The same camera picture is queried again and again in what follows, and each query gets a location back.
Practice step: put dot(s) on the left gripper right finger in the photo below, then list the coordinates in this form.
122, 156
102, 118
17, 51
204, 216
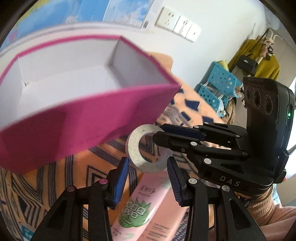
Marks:
178, 179

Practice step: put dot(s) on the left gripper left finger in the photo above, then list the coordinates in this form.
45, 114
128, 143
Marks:
116, 182

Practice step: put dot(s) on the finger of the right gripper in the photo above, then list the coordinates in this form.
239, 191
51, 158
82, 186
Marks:
188, 142
183, 131

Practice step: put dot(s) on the white tape roll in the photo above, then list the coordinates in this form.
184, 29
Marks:
134, 155

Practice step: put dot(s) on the large pink cream tube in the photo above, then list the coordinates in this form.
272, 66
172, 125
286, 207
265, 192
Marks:
165, 221

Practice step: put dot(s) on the pink green hand cream tube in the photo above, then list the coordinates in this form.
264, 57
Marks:
141, 206

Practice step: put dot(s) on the teal white medicine box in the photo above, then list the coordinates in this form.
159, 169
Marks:
27, 234

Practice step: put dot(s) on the pink sleeve forearm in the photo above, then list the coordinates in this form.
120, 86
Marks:
274, 220

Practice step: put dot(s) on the blue plastic basket rack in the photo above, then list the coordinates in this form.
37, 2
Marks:
218, 87

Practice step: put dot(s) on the black handbag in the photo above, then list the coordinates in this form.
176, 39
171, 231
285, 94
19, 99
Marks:
246, 64

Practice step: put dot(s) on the yellow hanging coat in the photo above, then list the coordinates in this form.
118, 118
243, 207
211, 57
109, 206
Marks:
266, 68

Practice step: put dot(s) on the orange patterned blanket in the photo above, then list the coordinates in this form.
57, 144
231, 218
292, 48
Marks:
26, 199

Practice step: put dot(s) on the pink cardboard box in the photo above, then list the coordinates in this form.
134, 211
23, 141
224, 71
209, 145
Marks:
68, 94

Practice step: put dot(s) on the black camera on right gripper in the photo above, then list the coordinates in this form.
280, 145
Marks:
270, 106

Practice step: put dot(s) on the white wall socket panel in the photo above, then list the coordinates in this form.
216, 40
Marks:
178, 24

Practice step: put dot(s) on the colourful wall map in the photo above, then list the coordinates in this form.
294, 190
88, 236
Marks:
45, 14

